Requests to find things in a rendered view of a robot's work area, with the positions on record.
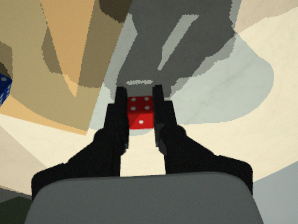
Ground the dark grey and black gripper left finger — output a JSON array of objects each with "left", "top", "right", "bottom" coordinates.
[{"left": 31, "top": 86, "right": 130, "bottom": 202}]

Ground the red die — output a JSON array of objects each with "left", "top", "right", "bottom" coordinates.
[{"left": 127, "top": 96, "right": 154, "bottom": 130}]

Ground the tan flat mat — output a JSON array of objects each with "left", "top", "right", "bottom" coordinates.
[{"left": 0, "top": 0, "right": 133, "bottom": 136}]

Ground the blue die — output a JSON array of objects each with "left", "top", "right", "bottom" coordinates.
[{"left": 0, "top": 73, "right": 12, "bottom": 107}]

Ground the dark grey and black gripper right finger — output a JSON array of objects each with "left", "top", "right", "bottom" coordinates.
[{"left": 152, "top": 85, "right": 253, "bottom": 196}]

